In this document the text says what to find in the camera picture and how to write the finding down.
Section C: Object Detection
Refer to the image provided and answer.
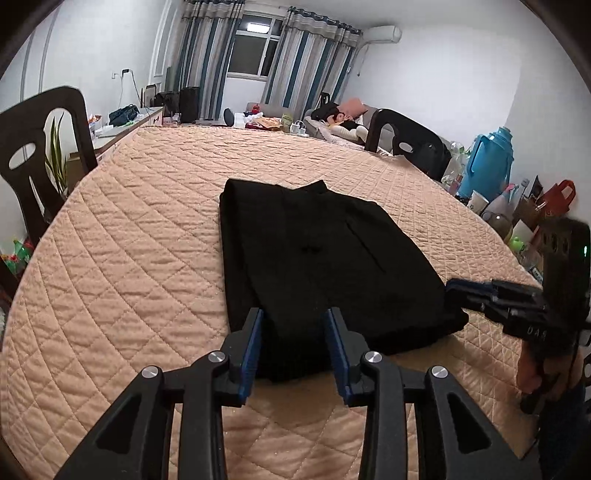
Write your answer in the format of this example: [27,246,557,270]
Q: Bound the striped curtain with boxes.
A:
[265,6,363,112]
[166,0,245,121]

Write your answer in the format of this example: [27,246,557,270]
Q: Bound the red mug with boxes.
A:
[536,180,577,217]

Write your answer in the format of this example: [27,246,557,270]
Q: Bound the black speaker box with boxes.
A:
[179,86,201,124]

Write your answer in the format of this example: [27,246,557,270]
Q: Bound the white air conditioner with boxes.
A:
[361,25,402,45]

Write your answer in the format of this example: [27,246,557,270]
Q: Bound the green potted plant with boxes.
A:
[44,113,70,195]

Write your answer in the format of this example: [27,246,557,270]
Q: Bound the peach quilted blanket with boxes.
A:
[0,124,555,480]

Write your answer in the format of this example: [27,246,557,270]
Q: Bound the person's right hand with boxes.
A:
[516,339,578,398]

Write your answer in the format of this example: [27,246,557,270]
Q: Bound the white sideboard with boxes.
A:
[92,106,164,161]

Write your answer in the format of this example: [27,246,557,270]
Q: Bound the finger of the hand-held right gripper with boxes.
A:
[445,278,548,324]

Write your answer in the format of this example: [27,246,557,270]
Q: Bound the blue thermos jug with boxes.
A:
[457,127,514,201]

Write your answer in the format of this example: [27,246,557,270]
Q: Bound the window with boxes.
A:
[228,14,284,81]

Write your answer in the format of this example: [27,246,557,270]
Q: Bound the dark bag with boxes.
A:
[108,104,140,126]

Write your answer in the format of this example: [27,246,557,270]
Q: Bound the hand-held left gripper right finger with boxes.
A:
[323,307,541,480]

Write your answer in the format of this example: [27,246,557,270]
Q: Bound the black pants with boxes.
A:
[218,179,469,383]

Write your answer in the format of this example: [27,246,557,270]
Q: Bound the person's right forearm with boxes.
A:
[538,378,591,480]

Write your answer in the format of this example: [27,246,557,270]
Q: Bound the black chair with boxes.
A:
[365,108,452,181]
[0,86,99,296]

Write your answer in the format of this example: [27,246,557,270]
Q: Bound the green plastic bottles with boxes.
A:
[0,237,35,278]

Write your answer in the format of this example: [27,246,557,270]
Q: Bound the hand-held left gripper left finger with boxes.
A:
[53,307,265,480]

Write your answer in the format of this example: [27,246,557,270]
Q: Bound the glass jar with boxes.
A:
[480,210,513,238]

